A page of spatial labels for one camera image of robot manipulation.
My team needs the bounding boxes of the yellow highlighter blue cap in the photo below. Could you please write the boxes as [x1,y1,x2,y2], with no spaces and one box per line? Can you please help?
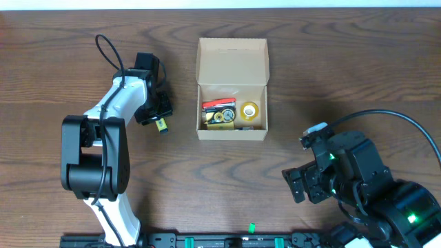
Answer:
[155,118,169,134]

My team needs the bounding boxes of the red black stapler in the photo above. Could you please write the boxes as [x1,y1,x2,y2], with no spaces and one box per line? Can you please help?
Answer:
[202,98,236,111]

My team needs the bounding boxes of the correction tape dispenser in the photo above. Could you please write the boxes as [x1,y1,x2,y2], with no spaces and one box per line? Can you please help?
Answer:
[205,107,236,124]

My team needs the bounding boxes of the yellow sticky note pad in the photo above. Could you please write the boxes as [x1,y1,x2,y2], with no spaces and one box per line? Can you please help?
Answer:
[206,121,235,130]

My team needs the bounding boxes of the brown cardboard box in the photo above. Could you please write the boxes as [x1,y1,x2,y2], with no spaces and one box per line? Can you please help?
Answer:
[196,38,269,141]

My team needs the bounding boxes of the yellow clear tape roll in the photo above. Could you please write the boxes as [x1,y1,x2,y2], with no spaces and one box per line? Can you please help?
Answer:
[240,102,258,121]

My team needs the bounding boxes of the blue white staples box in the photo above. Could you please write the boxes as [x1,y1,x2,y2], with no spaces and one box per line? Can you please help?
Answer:
[235,126,254,131]

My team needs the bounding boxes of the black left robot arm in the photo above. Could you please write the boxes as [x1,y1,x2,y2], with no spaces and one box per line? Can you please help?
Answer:
[59,68,164,247]

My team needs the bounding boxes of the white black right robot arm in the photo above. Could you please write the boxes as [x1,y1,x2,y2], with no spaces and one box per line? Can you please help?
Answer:
[282,131,440,247]

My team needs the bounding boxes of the small green clip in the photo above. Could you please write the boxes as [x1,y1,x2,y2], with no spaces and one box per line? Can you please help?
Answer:
[248,223,256,234]

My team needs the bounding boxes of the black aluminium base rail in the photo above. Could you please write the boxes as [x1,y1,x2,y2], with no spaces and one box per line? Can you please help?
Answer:
[59,231,345,248]

